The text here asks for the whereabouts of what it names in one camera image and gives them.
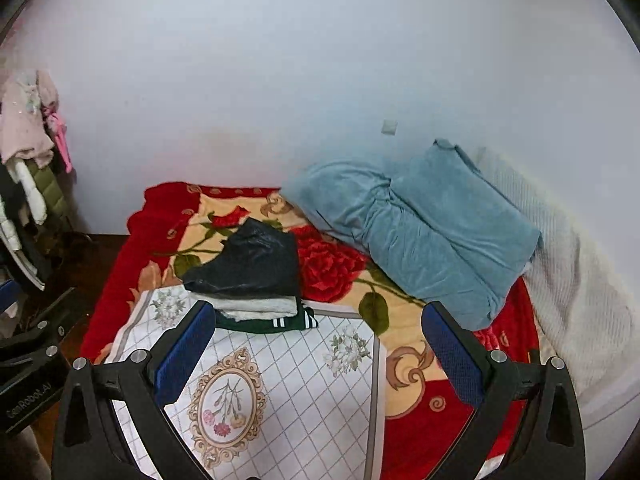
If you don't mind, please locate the pale pink hanging garment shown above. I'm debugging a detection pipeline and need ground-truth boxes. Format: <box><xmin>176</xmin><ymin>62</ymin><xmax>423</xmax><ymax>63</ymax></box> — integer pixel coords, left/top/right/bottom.
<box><xmin>0</xmin><ymin>69</ymin><xmax>60</xmax><ymax>167</ymax></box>

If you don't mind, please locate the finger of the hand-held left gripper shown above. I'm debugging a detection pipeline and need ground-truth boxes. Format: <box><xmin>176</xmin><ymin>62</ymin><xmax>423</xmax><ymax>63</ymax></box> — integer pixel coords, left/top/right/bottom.
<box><xmin>0</xmin><ymin>280</ymin><xmax>24</xmax><ymax>319</ymax></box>

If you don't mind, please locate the red floral blanket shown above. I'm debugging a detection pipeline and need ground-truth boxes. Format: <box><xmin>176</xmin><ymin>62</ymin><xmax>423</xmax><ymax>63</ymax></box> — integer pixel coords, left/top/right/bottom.
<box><xmin>79</xmin><ymin>182</ymin><xmax>545</xmax><ymax>480</ymax></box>

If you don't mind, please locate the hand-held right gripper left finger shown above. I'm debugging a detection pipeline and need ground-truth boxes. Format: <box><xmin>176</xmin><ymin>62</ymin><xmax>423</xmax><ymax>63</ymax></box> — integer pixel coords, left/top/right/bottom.
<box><xmin>51</xmin><ymin>300</ymin><xmax>218</xmax><ymax>480</ymax></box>

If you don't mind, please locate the white quilted floral mat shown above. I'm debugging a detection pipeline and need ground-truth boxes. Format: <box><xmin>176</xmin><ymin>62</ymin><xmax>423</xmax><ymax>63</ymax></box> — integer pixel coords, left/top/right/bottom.
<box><xmin>106</xmin><ymin>287</ymin><xmax>389</xmax><ymax>480</ymax></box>

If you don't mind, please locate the black leather jacket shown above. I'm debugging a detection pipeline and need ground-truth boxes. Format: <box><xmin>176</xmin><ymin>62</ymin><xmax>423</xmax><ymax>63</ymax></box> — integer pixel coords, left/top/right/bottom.
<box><xmin>182</xmin><ymin>217</ymin><xmax>302</xmax><ymax>299</ymax></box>

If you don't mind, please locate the bright pink hanging cloth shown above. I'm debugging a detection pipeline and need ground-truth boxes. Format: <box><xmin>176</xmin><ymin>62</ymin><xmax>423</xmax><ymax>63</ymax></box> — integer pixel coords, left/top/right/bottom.
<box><xmin>44</xmin><ymin>109</ymin><xmax>74</xmax><ymax>174</ymax></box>

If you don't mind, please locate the white fleece garment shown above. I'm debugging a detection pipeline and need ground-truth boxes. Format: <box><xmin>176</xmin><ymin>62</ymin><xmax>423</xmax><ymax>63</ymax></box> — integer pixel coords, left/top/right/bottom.
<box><xmin>214</xmin><ymin>294</ymin><xmax>299</xmax><ymax>322</ymax></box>

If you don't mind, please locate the green striped garment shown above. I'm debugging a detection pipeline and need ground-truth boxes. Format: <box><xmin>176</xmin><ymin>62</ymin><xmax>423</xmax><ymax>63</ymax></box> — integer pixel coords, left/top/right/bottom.
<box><xmin>214</xmin><ymin>304</ymin><xmax>319</xmax><ymax>336</ymax></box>

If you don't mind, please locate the white knitted blanket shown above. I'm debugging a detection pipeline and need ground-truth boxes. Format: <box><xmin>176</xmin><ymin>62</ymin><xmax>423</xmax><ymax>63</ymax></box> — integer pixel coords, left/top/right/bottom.
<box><xmin>474</xmin><ymin>147</ymin><xmax>637</xmax><ymax>432</ymax></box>

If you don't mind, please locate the teal plush blanket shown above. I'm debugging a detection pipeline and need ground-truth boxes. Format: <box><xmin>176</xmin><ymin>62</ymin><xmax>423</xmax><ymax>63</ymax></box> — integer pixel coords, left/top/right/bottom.
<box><xmin>281</xmin><ymin>138</ymin><xmax>545</xmax><ymax>332</ymax></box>

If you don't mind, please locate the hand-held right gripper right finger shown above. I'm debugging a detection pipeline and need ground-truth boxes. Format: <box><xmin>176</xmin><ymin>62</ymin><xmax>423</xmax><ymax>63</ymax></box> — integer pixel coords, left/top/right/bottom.
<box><xmin>420</xmin><ymin>301</ymin><xmax>587</xmax><ymax>480</ymax></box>

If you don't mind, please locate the olive puffer jacket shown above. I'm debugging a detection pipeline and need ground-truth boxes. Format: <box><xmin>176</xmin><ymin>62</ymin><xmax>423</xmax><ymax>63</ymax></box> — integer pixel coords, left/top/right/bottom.
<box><xmin>24</xmin><ymin>159</ymin><xmax>70</xmax><ymax>223</ymax></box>

